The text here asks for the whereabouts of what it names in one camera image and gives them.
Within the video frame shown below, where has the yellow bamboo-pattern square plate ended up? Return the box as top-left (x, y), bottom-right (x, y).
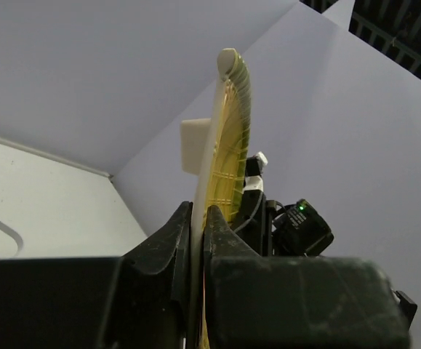
top-left (180, 48), bottom-right (251, 348)

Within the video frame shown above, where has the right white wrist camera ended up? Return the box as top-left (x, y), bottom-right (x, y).
top-left (243, 151), bottom-right (268, 192)

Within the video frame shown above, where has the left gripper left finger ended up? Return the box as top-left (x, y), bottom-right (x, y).
top-left (0, 201), bottom-right (193, 348)

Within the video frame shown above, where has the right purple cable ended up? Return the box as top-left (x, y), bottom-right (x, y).
top-left (233, 188), bottom-right (264, 232)

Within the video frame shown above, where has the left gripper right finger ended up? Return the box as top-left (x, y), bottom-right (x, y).
top-left (204, 206), bottom-right (412, 348)

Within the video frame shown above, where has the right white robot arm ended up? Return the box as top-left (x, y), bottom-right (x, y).
top-left (230, 190), bottom-right (334, 257)

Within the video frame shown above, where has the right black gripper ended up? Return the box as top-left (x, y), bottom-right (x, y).
top-left (231, 190), bottom-right (277, 257)

